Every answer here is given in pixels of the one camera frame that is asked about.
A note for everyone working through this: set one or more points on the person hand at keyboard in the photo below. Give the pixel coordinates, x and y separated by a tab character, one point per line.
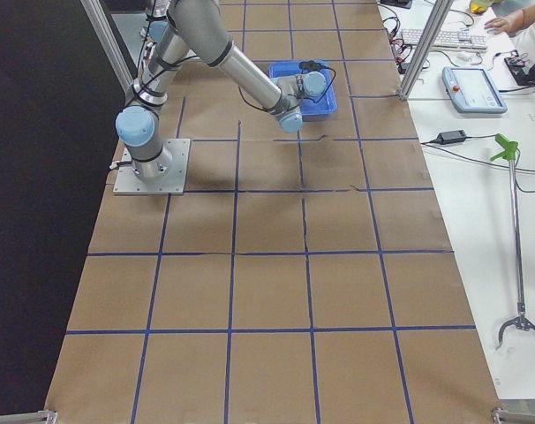
499	25

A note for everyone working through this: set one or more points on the blue plastic tray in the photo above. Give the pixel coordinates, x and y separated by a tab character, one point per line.
310	86

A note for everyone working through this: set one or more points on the white keyboard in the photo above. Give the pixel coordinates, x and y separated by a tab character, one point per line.
457	40

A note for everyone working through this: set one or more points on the teach pendant tablet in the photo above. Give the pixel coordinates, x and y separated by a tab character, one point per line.
472	90

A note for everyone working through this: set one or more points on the black power adapter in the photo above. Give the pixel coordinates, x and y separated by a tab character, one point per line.
451	137

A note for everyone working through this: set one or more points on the aluminium frame post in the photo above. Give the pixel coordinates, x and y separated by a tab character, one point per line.
433	25

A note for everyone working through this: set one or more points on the green handled reacher grabber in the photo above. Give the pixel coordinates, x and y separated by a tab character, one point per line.
508	153

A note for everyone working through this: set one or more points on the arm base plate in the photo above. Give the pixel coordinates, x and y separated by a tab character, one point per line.
166	174

